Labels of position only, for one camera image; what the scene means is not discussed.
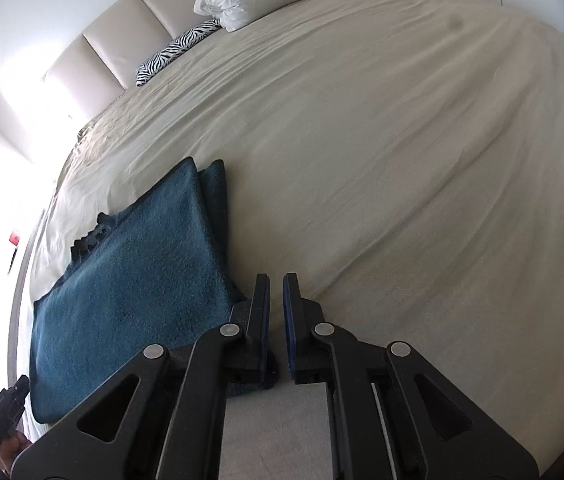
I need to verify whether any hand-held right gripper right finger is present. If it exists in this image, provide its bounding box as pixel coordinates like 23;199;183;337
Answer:
282;272;540;480

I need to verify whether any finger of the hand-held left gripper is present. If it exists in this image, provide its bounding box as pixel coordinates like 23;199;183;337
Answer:
6;374;31;407

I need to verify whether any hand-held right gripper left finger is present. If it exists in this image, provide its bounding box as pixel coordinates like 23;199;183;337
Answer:
12;273;280;480

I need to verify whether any dark teal knit sweater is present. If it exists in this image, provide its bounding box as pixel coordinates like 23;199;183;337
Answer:
29;156;279;424

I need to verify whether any person's left hand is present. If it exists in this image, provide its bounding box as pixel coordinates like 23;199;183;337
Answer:
0;432;33;472

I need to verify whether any bed with beige sheet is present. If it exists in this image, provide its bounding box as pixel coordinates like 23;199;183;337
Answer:
14;0;564;441

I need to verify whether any zebra print pillow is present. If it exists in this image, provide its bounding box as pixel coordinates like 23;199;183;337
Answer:
135;19;223;88

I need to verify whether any cream padded headboard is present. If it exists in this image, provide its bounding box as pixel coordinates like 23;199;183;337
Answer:
42;0;203;94

